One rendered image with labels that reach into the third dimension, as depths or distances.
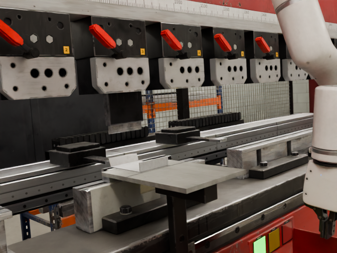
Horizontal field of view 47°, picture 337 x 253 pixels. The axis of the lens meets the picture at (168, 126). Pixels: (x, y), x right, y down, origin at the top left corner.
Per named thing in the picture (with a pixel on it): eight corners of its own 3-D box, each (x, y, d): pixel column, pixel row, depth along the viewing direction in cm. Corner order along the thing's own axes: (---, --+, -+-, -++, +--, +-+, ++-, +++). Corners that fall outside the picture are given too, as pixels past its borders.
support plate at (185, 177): (186, 194, 69) (186, 188, 69) (101, 176, 88) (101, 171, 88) (245, 173, 81) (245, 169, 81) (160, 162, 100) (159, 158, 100)
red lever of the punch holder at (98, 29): (98, 21, 78) (129, 53, 84) (86, 24, 81) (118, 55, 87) (93, 27, 77) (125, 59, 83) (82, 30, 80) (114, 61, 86)
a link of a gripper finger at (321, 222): (310, 206, 87) (309, 234, 89) (324, 210, 85) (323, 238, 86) (317, 202, 90) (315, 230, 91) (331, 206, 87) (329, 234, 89)
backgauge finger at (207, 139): (211, 148, 120) (210, 132, 120) (155, 143, 139) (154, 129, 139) (234, 142, 129) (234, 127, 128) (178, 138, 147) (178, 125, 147)
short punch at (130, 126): (111, 134, 90) (108, 93, 89) (106, 134, 92) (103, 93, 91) (144, 129, 97) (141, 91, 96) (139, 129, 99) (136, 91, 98)
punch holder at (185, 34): (165, 89, 97) (161, 21, 96) (143, 90, 103) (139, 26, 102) (205, 86, 107) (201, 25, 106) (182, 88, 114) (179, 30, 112)
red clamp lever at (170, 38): (169, 27, 92) (192, 54, 98) (157, 29, 95) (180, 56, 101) (166, 32, 91) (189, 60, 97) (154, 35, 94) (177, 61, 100)
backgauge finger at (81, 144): (101, 174, 93) (100, 153, 92) (49, 163, 111) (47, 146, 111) (140, 164, 101) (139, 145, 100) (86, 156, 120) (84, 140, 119)
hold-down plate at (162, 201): (116, 235, 83) (115, 221, 83) (102, 230, 87) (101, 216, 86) (208, 200, 103) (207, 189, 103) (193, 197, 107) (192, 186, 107)
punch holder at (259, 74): (256, 83, 125) (254, 30, 123) (234, 84, 131) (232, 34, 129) (281, 81, 135) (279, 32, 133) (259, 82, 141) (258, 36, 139)
